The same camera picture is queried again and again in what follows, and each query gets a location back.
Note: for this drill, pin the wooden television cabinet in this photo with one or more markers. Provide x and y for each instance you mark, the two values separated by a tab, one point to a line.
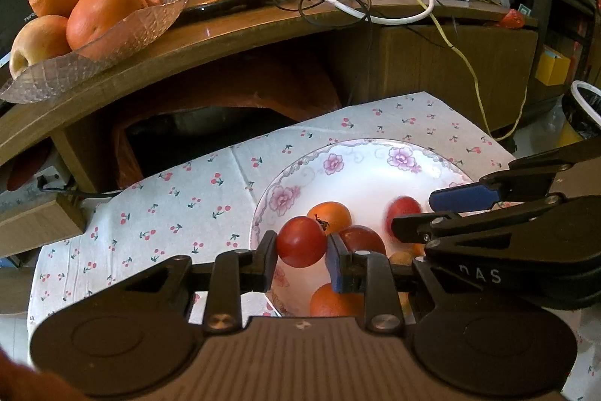
281	48

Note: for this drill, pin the black waste bin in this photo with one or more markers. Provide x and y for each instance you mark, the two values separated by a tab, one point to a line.
584	109

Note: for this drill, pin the yellow-red apple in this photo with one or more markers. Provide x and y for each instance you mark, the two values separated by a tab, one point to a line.
37	44

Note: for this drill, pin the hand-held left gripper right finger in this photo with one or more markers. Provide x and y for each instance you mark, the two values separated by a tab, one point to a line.
336	264

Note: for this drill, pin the cherry print tablecloth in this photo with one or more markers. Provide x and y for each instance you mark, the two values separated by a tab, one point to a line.
188	203

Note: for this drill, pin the white floral plate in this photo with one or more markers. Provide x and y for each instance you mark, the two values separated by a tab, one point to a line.
366	182

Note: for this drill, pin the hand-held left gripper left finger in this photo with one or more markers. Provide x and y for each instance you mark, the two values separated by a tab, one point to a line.
265	262

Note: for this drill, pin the small red tomato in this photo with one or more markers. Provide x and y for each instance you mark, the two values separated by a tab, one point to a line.
403	210

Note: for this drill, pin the yellow cardboard box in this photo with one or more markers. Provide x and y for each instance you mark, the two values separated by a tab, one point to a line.
553	65

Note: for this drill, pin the clear glass fruit dish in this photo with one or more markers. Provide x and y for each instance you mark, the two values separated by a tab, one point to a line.
117	51

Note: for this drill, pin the large red tomato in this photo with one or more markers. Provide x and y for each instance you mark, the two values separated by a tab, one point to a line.
300	242

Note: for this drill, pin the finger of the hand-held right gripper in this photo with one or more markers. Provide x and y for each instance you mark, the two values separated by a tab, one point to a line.
422	228
462	197

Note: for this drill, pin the medium red tomato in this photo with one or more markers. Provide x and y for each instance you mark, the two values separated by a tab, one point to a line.
362	240

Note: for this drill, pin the small red object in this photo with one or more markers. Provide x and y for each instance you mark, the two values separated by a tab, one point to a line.
511	19

